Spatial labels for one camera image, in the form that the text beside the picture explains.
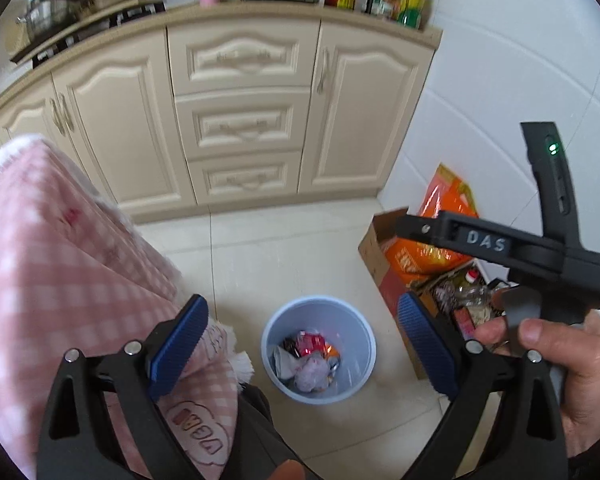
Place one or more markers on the person's right hand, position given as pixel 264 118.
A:
pixel 590 385

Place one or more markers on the white paper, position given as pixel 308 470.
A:
pixel 282 362

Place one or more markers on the person's left hand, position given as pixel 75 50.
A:
pixel 286 471

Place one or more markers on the orange printed bag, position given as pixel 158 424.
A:
pixel 447 195

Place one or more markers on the black gas stove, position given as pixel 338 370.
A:
pixel 25 53

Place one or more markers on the brown cardboard box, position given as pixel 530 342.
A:
pixel 375 255

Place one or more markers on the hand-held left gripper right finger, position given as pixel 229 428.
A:
pixel 427 345

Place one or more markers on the dark candy wrapper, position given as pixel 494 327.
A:
pixel 289 344

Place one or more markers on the cream base cabinet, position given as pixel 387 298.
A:
pixel 110 125

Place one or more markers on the large cream drawer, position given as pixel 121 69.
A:
pixel 245 57

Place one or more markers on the middle cream drawer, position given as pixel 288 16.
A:
pixel 242 122

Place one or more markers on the light blue trash bin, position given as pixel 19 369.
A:
pixel 332 316

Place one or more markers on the pink checked tablecloth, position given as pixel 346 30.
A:
pixel 55 260

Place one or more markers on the orange snack wrapper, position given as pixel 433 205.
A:
pixel 333 353

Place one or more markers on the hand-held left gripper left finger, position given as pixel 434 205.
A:
pixel 177 350

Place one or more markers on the trash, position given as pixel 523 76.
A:
pixel 311 375

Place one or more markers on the small cream drawer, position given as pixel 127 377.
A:
pixel 245 177

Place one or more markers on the black glass cooktop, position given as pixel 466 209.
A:
pixel 130 14

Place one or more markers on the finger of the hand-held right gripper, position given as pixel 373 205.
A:
pixel 445 230

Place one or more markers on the red cap plastic bottle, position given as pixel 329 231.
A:
pixel 470 290

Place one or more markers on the steel steamer pot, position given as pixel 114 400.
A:
pixel 50 10

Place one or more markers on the person's dark trousers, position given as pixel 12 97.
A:
pixel 260 435

